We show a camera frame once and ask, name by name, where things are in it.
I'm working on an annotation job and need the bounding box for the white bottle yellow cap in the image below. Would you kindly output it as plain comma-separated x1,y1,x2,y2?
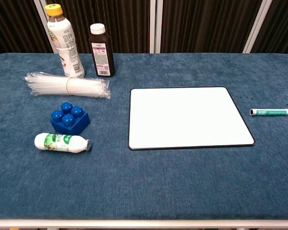
44,4,85,79

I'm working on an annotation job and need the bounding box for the dark ribbed partition panel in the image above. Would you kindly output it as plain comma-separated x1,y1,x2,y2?
0,0,52,60
251,0,288,54
160,0,264,54
42,0,151,54

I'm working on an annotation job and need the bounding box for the white square board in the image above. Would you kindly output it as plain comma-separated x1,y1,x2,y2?
128,86,256,150

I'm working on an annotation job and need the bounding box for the blue four-stud building block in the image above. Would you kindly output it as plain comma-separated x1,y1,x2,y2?
49,102,91,136

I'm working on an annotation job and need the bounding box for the small white green-label bottle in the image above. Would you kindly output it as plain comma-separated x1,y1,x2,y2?
34,132,91,153

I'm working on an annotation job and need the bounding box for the dark bottle white cap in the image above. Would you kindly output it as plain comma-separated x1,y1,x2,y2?
88,23,116,78

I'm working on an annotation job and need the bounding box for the white table frame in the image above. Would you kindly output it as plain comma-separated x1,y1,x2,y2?
0,218,288,229

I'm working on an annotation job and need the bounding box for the green marker pen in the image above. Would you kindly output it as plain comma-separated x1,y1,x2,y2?
249,108,288,116

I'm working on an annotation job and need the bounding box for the blue fabric tablecloth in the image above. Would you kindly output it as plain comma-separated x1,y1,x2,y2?
0,52,288,220

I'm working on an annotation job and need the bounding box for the white partition frame post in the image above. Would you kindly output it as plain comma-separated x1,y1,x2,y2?
242,0,273,54
149,0,163,54
33,0,60,54

